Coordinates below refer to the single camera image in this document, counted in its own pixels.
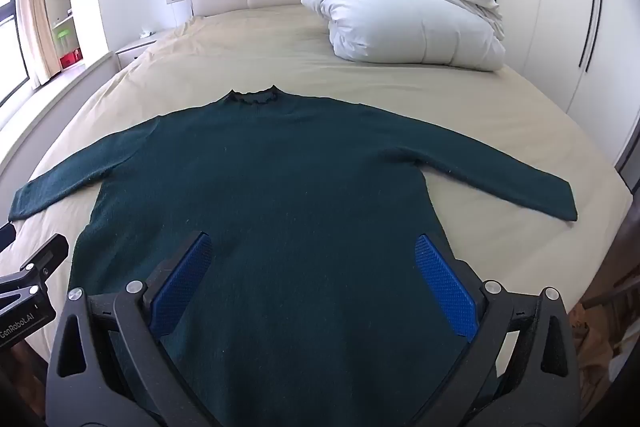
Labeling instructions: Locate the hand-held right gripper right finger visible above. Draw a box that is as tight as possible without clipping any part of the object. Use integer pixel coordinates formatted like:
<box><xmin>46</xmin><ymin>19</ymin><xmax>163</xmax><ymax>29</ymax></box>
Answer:
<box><xmin>415</xmin><ymin>234</ymin><xmax>583</xmax><ymax>427</ymax></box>

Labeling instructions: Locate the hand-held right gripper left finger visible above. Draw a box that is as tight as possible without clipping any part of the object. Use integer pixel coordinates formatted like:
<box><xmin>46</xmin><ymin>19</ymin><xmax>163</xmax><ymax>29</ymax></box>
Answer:
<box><xmin>45</xmin><ymin>232</ymin><xmax>221</xmax><ymax>427</ymax></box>

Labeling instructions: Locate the dark green sweater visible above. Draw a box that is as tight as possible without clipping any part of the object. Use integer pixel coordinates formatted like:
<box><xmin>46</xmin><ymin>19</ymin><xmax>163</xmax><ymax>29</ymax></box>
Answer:
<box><xmin>9</xmin><ymin>88</ymin><xmax>578</xmax><ymax>427</ymax></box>

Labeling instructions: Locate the white window sill bench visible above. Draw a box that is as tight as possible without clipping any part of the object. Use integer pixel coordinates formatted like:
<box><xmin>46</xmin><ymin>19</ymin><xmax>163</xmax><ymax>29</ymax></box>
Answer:
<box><xmin>0</xmin><ymin>52</ymin><xmax>118</xmax><ymax>178</ymax></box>

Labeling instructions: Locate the brown object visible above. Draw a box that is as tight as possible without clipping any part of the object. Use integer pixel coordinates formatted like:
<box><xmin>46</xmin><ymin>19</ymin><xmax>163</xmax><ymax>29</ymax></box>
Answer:
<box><xmin>570</xmin><ymin>297</ymin><xmax>616</xmax><ymax>408</ymax></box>

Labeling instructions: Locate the window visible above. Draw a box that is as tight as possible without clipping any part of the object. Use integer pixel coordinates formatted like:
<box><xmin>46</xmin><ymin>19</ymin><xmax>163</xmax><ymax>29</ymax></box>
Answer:
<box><xmin>0</xmin><ymin>0</ymin><xmax>31</xmax><ymax>108</ymax></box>

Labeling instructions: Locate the white nightstand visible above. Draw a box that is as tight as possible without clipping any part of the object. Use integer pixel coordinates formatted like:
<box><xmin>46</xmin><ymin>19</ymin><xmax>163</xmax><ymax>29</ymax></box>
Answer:
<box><xmin>116</xmin><ymin>29</ymin><xmax>163</xmax><ymax>68</ymax></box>

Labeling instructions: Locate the beige curtain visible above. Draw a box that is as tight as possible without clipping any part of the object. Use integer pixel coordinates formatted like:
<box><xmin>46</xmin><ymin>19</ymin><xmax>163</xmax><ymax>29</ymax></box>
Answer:
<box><xmin>20</xmin><ymin>0</ymin><xmax>56</xmax><ymax>88</ymax></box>

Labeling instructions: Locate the bed with beige sheet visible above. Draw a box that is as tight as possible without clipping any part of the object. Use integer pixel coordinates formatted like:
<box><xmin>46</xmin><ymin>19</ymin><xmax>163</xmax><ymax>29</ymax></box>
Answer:
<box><xmin>0</xmin><ymin>2</ymin><xmax>633</xmax><ymax>358</ymax></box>

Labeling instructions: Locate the white folded duvet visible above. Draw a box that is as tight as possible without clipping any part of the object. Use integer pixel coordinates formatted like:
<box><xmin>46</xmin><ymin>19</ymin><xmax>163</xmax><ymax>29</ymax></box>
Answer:
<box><xmin>301</xmin><ymin>0</ymin><xmax>507</xmax><ymax>72</ymax></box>

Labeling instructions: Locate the white wardrobe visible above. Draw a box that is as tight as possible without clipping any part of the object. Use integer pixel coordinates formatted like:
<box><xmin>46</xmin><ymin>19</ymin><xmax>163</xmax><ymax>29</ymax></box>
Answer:
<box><xmin>462</xmin><ymin>0</ymin><xmax>640</xmax><ymax>168</ymax></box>

